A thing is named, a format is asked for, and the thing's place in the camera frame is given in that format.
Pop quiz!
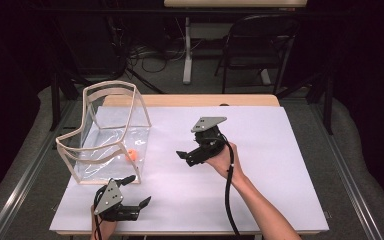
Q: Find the clear plastic bin beige trim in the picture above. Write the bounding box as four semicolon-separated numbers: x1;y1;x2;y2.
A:
55;80;153;185

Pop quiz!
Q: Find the metal floor rail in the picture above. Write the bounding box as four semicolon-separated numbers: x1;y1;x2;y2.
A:
0;99;78;240
308;99;384;240

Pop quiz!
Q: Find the black folding chair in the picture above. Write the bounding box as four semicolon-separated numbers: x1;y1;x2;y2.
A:
214;13;301;95

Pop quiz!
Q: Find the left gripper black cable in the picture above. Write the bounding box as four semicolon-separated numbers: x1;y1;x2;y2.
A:
92;185;110;240

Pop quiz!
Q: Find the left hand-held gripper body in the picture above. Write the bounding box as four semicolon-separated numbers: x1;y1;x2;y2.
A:
93;178;141;223

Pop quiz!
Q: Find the bundle of floor cables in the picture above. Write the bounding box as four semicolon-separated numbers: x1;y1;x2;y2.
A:
126;16;208;74

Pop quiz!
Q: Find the orange ball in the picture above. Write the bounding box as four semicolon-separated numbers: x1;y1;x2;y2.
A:
125;148;138;163

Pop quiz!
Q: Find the person's right hand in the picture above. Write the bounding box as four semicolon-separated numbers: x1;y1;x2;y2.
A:
205;141;247;184

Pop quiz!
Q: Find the person's left hand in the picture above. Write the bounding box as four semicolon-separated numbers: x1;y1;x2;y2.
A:
90;205;118;240

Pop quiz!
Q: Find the black stand post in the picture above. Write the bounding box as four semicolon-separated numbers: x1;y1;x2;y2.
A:
324;73;335;136
49;70;62;132

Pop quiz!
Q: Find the white-legged desk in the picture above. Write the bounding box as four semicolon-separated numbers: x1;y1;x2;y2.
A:
163;0;309;86

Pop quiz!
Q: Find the white table sheet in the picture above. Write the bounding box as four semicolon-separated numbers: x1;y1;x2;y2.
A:
49;105;330;233

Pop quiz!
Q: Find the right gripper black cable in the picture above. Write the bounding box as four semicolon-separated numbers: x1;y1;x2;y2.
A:
209;131;242;236

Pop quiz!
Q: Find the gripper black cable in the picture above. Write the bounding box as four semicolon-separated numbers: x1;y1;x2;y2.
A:
209;131;242;236
92;185;110;240

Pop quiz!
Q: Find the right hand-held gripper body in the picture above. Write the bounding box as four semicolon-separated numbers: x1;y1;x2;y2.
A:
190;116;228;168

